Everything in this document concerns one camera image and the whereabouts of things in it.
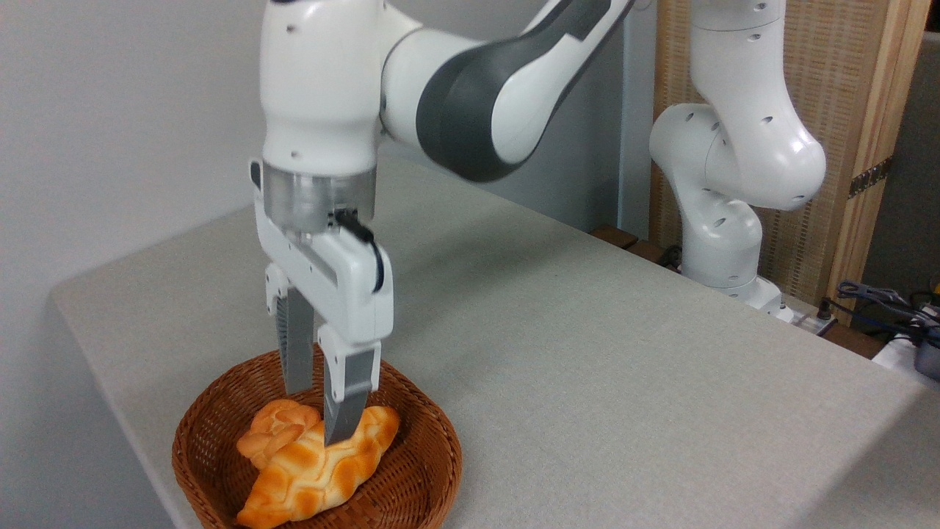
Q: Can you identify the grey tablecloth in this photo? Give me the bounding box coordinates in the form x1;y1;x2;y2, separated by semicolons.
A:
50;158;940;529

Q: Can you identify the blue-grey cable bundle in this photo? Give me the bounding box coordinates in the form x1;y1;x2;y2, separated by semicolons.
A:
836;280;940;346

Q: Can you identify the long braided bread loaf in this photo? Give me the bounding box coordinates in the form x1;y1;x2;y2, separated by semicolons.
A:
235;406;402;529

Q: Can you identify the brown wooden ledge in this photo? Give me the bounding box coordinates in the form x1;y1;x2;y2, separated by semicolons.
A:
590;224;684;274

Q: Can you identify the wooden woven folding screen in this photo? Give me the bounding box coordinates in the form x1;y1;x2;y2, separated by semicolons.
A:
650;0;932;324

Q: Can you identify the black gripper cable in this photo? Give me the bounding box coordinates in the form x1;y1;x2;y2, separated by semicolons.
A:
330;209;386;293

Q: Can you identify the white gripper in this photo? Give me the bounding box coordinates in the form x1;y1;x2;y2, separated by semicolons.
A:
250;158;395;447

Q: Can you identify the black metal screen hinge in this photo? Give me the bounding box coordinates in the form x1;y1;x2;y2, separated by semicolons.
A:
848;156;894;199

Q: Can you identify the round golden bread roll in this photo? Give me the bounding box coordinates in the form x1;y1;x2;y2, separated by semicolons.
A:
236;399;324;469

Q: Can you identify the brown wicker basket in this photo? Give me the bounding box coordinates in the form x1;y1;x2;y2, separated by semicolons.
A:
172;342;463;529

